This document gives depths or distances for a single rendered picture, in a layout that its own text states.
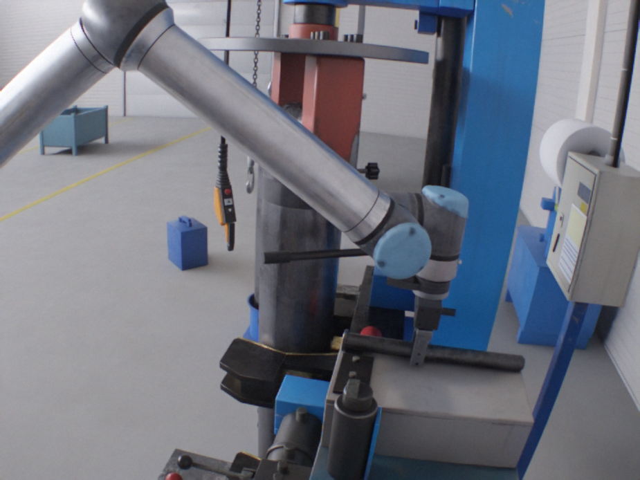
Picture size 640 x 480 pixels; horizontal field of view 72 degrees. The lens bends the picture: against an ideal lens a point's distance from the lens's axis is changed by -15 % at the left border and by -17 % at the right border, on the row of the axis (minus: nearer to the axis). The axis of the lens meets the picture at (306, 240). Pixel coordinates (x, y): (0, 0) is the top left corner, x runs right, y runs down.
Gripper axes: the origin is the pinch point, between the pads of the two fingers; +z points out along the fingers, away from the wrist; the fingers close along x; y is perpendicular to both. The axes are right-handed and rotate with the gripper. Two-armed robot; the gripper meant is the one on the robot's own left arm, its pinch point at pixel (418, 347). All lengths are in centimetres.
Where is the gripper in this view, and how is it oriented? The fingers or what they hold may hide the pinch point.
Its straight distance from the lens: 109.2
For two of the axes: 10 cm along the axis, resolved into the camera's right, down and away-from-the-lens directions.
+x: 2.0, -3.4, 9.2
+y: 9.8, 1.4, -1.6
